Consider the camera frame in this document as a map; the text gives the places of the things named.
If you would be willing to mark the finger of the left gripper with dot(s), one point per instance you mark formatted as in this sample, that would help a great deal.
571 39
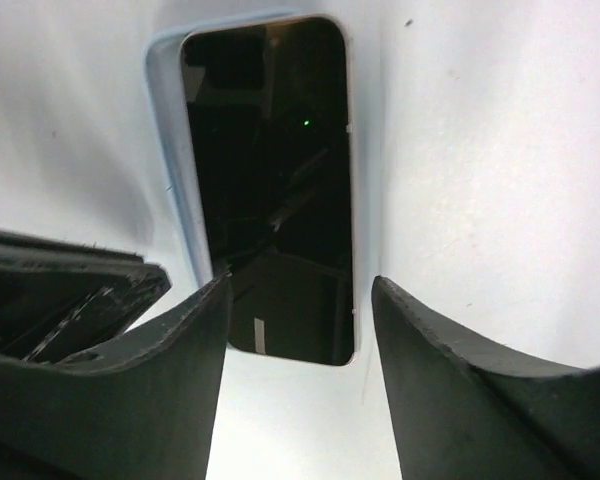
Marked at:
58 298

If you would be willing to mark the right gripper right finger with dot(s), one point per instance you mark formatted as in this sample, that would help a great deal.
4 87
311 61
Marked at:
463 406

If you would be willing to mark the black phone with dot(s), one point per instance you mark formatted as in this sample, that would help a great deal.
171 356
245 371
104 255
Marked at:
268 113

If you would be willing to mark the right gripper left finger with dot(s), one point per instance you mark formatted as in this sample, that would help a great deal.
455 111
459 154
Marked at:
140 406

